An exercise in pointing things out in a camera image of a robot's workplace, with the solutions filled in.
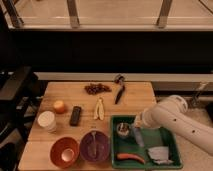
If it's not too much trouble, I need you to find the blue sponge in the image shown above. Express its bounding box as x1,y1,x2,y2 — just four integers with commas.
132,127,144,147

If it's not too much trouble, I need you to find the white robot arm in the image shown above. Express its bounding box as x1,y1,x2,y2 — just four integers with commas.
133,95,213,156

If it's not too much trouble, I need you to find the green plastic tray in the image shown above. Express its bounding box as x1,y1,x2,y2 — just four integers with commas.
110,115,183,170

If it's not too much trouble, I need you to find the small metal cup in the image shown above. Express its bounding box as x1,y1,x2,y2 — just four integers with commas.
116,122,131,139

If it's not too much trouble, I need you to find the orange carrot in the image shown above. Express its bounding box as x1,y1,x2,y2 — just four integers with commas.
116,153,146,164

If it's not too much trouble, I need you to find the grey folded cloth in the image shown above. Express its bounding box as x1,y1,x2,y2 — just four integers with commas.
148,146,173,165

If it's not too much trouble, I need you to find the metal fork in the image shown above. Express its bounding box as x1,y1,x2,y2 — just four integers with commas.
91,131,97,158

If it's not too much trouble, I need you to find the purple bowl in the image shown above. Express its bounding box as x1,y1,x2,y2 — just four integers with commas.
80,131,110,163

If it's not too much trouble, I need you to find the black remote control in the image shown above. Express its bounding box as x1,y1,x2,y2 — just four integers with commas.
69,106,82,126

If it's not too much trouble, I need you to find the orange bowl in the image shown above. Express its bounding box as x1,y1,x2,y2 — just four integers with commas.
50,137,79,169

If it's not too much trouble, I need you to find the orange fruit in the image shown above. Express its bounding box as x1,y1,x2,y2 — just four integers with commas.
53,100,66,114

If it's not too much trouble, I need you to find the white lidded jar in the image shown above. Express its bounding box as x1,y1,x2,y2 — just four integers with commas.
37,111,56,132

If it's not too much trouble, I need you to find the black chair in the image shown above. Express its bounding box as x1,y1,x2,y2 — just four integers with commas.
0,65,48,171

